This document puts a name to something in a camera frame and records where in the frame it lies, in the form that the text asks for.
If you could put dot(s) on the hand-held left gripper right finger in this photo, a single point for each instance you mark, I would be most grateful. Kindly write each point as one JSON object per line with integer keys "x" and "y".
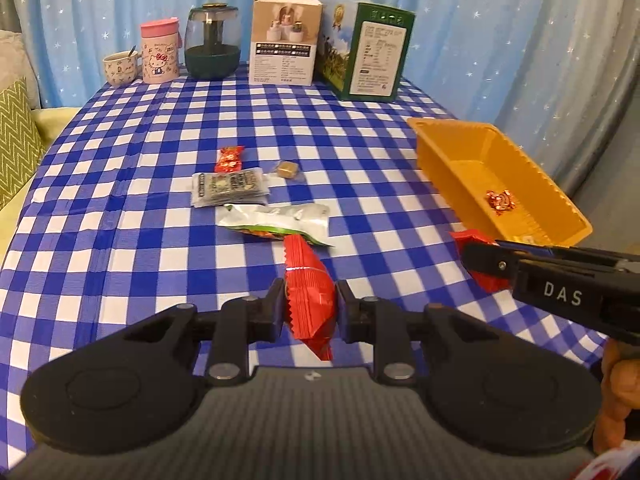
{"x": 351, "y": 312}

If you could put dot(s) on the orange plastic tray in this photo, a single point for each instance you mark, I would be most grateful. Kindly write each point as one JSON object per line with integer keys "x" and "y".
{"x": 475, "y": 150}

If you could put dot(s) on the pink cartoon cat cup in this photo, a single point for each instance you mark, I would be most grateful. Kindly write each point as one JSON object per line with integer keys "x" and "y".
{"x": 160, "y": 55}

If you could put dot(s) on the pale yellow sofa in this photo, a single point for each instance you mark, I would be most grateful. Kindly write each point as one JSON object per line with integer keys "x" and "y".
{"x": 55, "y": 125}

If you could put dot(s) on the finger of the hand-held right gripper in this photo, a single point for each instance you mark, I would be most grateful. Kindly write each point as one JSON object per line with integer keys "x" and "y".
{"x": 530, "y": 248}
{"x": 487, "y": 262}

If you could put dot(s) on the green zigzag cushion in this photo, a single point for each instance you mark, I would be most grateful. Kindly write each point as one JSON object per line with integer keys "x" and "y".
{"x": 15, "y": 145}

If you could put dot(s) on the silver green snack packet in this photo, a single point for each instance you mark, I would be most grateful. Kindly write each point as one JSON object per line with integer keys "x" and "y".
{"x": 275, "y": 222}

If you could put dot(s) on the blue star-print curtain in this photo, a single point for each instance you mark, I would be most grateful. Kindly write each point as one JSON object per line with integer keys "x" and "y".
{"x": 475, "y": 35}

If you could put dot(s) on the blue white checked tablecloth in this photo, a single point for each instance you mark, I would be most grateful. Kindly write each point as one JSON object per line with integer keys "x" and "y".
{"x": 125, "y": 160}

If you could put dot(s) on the red white candy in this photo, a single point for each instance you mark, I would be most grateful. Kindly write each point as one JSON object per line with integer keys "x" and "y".
{"x": 501, "y": 201}

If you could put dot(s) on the red snack packet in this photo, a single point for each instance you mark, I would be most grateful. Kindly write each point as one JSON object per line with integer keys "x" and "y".
{"x": 307, "y": 300}
{"x": 470, "y": 236}

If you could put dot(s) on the person's right hand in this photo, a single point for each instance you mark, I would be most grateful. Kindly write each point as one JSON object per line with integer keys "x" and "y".
{"x": 617, "y": 385}

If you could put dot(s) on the metal spoon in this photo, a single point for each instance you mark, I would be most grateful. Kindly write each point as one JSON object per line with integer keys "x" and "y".
{"x": 131, "y": 51}

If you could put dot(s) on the cream patterned mug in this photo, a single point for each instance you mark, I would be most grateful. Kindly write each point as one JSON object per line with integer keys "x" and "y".
{"x": 120, "y": 70}

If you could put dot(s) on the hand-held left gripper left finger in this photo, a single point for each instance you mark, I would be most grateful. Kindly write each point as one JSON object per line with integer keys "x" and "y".
{"x": 270, "y": 312}

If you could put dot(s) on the white product box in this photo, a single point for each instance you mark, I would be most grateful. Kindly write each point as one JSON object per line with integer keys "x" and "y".
{"x": 282, "y": 45}

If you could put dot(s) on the brown candy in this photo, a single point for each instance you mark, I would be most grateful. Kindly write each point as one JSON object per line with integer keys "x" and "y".
{"x": 286, "y": 170}

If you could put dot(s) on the dark green glass jar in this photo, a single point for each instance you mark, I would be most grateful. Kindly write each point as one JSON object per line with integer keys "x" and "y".
{"x": 212, "y": 60}

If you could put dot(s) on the small red gold-print candy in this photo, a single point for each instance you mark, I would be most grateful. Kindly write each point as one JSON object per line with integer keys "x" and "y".
{"x": 229, "y": 158}

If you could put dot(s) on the beige cushion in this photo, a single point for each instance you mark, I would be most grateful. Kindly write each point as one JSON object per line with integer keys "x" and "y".
{"x": 15, "y": 60}

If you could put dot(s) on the dark snack packet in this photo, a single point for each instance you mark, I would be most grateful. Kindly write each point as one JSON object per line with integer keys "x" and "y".
{"x": 229, "y": 187}

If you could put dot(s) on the red white printed clothing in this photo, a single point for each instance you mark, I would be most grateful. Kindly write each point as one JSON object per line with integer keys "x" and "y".
{"x": 610, "y": 467}

